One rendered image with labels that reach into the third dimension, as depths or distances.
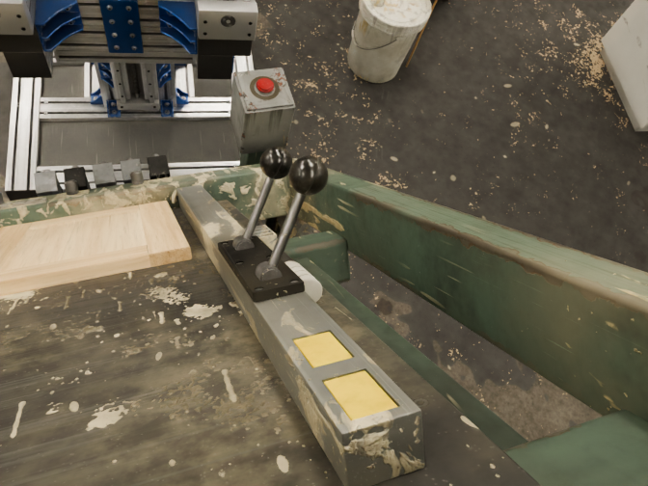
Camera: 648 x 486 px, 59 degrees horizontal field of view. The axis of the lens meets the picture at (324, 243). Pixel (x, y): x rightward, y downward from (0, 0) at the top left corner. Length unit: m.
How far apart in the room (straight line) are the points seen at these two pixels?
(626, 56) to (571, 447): 2.93
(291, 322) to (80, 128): 1.79
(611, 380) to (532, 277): 0.11
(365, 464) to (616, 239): 2.52
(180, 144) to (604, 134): 2.00
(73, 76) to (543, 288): 2.02
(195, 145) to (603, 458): 1.85
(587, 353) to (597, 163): 2.49
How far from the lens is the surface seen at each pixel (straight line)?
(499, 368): 2.28
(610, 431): 0.48
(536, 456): 0.44
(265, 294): 0.52
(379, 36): 2.52
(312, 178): 0.53
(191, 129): 2.17
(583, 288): 0.50
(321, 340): 0.44
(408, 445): 0.36
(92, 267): 0.83
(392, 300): 2.20
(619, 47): 3.34
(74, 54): 1.72
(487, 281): 0.61
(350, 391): 0.37
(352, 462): 0.35
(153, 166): 1.43
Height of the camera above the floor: 1.97
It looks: 62 degrees down
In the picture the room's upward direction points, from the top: 25 degrees clockwise
